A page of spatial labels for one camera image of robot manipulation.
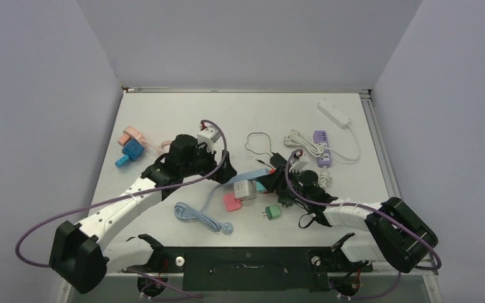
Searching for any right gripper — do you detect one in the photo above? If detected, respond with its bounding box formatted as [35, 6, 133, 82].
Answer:
[259, 163, 311, 206]

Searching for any black power adapter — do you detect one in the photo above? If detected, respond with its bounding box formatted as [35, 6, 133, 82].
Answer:
[269, 153, 287, 169]

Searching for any light blue power strip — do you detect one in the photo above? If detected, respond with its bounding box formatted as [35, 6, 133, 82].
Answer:
[223, 167, 270, 186]

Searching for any white wall adapter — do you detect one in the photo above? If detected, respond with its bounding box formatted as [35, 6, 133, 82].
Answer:
[233, 180, 256, 203]

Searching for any light green charger plug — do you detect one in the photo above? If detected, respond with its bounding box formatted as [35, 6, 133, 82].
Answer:
[263, 205, 282, 220]

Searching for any thin black cable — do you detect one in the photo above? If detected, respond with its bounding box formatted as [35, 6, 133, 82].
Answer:
[244, 132, 277, 166]

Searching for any white cord of purple strip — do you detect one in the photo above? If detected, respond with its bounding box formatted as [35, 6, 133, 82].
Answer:
[318, 168, 333, 189]

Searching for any purple USB power strip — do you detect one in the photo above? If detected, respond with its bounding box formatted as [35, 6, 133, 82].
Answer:
[313, 130, 332, 169]

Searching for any white power strip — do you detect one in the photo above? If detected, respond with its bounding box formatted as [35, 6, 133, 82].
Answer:
[316, 102, 350, 129]

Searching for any dark green cube socket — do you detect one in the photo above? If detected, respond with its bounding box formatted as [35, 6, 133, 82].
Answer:
[277, 194, 296, 208]

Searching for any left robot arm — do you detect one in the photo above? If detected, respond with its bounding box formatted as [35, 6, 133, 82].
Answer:
[49, 127, 237, 294]

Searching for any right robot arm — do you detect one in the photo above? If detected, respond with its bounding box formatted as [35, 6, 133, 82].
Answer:
[257, 166, 438, 273]

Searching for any blue adapter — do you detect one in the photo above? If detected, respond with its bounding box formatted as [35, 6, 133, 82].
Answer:
[115, 139, 145, 168]

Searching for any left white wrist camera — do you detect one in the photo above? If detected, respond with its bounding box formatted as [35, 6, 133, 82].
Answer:
[196, 126, 221, 153]

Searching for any light blue coiled cord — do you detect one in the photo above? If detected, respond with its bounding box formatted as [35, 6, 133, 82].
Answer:
[172, 184, 235, 236]

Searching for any pink cable coil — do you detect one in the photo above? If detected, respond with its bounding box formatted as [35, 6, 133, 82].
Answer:
[144, 140, 174, 154]

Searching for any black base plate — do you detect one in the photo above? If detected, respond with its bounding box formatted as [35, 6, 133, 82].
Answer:
[135, 246, 373, 292]

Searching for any aluminium table frame rail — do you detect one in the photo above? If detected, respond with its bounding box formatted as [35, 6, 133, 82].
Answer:
[359, 89, 440, 277]

